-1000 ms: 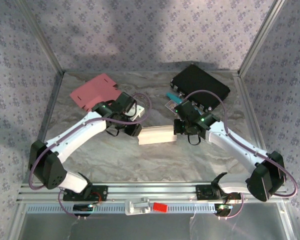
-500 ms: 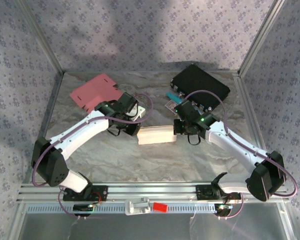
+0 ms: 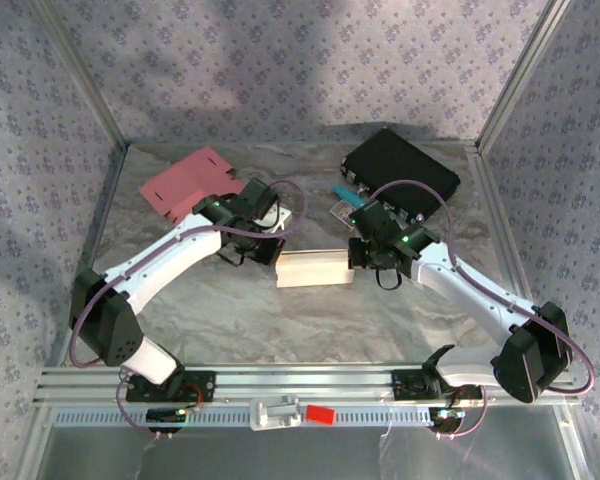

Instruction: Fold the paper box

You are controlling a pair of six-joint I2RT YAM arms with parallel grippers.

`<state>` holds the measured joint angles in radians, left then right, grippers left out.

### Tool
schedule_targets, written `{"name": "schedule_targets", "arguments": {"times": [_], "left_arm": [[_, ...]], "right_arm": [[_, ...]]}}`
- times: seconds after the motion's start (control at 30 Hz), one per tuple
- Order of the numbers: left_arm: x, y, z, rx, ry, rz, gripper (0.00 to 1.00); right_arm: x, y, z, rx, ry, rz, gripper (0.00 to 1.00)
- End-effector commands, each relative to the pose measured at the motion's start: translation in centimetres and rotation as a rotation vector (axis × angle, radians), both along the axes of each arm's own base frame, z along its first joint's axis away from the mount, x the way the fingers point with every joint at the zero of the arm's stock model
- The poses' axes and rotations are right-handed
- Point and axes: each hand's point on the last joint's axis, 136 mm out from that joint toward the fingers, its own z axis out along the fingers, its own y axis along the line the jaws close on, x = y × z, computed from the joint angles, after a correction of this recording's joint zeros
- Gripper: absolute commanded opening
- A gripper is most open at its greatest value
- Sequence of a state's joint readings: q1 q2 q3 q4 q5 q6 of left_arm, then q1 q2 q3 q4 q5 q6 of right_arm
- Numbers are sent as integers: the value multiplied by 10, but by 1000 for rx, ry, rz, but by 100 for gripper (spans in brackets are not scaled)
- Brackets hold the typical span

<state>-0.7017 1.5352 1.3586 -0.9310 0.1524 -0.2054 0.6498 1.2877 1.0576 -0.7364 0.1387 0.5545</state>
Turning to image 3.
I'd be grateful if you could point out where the pink paper box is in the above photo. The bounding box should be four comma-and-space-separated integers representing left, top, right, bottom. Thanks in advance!
139, 146, 247, 225

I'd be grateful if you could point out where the white paper box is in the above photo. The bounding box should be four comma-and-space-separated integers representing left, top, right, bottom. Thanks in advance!
274, 248, 356, 289

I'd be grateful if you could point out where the teal textured plastic bottle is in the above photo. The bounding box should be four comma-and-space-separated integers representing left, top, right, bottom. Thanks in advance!
332, 184, 369, 210

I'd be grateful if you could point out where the black ribbed carrying case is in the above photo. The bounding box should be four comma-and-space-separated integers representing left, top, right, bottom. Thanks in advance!
340, 128, 462, 221

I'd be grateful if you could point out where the red plastic block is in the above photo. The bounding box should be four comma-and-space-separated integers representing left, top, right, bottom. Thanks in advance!
304, 404, 337, 427

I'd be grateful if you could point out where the small black controller board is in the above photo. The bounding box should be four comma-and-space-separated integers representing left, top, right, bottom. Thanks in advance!
146, 407, 189, 434
428, 407, 467, 435

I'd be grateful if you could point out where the grey metal panel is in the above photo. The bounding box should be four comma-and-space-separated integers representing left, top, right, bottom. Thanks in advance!
29, 424, 581, 480

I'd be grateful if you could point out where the aluminium table edge rail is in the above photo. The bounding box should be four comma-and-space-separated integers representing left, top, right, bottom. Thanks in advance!
467, 147, 541, 361
47, 144, 131, 369

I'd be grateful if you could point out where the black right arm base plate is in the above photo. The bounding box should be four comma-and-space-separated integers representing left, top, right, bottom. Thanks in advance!
392, 368, 484, 402

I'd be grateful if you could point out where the wide aluminium base rail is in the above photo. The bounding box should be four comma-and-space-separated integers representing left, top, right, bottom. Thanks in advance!
33, 363, 581, 407

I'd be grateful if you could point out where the grey slotted cable duct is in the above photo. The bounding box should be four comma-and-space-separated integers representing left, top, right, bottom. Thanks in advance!
52, 404, 444, 430

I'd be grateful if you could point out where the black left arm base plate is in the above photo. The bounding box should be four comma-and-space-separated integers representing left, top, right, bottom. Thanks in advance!
124, 369, 217, 404

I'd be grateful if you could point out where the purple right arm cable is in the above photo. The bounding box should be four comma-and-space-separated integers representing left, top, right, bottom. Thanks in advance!
364, 178, 597, 442

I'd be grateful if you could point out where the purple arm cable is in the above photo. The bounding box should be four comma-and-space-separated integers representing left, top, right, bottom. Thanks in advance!
68, 179, 309, 442
364, 178, 597, 442

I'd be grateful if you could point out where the white plastic bracket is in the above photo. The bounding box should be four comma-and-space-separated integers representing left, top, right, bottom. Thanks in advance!
248, 393, 302, 432

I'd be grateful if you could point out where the aluminium frame post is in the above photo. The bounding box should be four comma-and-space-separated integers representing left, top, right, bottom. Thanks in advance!
476, 0, 574, 151
32, 0, 131, 150

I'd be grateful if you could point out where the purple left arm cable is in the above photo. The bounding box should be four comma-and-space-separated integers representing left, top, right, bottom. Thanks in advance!
68, 179, 309, 442

